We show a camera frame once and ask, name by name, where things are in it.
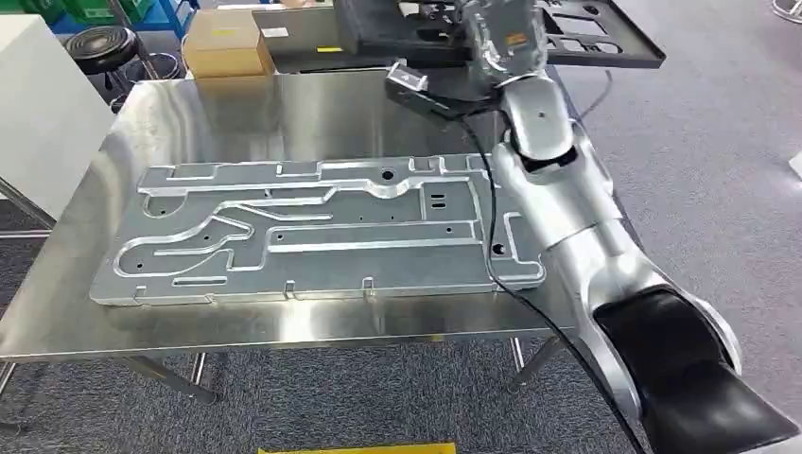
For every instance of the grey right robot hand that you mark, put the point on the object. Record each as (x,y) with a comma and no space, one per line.
(501,44)

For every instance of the black plastic plate bracket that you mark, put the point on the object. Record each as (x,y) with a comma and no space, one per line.
(601,44)

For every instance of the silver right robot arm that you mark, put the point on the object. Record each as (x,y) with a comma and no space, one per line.
(583,207)

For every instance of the dark grey box with labels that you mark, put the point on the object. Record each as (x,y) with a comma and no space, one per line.
(301,37)

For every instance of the steel table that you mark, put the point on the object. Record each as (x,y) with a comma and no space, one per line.
(313,119)

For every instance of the grey machined metal fixture plate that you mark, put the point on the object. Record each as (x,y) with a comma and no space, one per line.
(351,263)

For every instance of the brown cardboard box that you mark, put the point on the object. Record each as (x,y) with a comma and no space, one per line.
(225,47)

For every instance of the blue rack with crates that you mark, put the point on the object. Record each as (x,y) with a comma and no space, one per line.
(172,15)

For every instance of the black round stool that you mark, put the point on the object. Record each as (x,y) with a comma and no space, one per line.
(100,47)

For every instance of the green plastic crate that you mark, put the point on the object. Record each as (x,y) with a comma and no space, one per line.
(94,9)
(44,9)

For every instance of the yellow floor tape strip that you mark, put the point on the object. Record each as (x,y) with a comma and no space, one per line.
(357,448)

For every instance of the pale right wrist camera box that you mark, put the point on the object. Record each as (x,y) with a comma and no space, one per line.
(407,76)

